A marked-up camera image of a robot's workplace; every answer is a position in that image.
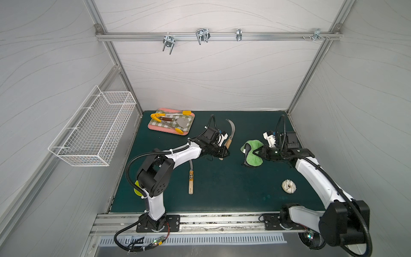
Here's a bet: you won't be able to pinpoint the green and black rag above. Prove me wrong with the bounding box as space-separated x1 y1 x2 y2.
240 140 263 167

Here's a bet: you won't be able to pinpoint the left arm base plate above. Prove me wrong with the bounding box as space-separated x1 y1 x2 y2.
136 214 180 233

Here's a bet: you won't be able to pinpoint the wooden-handled steel spatula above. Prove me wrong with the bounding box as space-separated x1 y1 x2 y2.
159 116 189 129

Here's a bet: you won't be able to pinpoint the green checkered cloth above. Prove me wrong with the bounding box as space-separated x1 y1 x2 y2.
150 110 195 133

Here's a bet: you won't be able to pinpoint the pink plastic tray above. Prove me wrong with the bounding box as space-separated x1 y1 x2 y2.
147 108 195 136

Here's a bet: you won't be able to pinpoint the small metal hook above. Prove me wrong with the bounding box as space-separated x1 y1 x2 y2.
236 28 243 42

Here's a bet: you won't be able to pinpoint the right black cable bundle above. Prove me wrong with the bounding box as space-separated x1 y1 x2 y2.
298 229 327 251

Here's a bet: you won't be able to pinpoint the yellow-tipped steel tongs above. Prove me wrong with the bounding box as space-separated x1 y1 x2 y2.
150 110 194 134

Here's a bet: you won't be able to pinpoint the left metal hook clamp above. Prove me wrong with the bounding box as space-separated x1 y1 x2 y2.
162 35 176 55

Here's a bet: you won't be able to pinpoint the metal hook clamp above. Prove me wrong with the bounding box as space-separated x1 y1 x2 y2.
162 35 176 55
195 28 210 45

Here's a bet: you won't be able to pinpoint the aluminium top rail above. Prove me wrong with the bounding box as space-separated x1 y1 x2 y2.
96 30 343 42

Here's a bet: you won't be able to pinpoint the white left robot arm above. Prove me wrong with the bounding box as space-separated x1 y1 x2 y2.
125 125 235 222

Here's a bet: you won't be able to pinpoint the white frosted donut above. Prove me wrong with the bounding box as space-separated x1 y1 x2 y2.
281 179 296 194

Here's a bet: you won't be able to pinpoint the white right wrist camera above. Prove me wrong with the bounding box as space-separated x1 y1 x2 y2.
263 130 276 148

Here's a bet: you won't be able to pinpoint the middle metal hook clamp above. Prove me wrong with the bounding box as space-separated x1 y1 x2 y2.
195 28 210 45

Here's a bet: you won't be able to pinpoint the small sickle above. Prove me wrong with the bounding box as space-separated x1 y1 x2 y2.
225 119 235 149
218 131 228 161
188 160 194 195

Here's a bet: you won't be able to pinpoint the white wire basket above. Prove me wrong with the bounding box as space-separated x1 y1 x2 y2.
48 85 136 167

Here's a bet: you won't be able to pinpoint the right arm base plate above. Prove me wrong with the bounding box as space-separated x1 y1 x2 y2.
259 213 306 231

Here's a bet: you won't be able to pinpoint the left black cable bundle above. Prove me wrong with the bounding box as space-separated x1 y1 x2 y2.
113 218 171 253

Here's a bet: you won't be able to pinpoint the black cable bundle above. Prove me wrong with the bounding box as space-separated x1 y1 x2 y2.
298 229 327 251
113 218 171 253

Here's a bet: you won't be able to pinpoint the right metal hook bracket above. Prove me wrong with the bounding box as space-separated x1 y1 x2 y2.
302 29 331 42

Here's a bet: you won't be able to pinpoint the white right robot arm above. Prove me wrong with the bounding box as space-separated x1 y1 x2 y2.
254 131 372 257

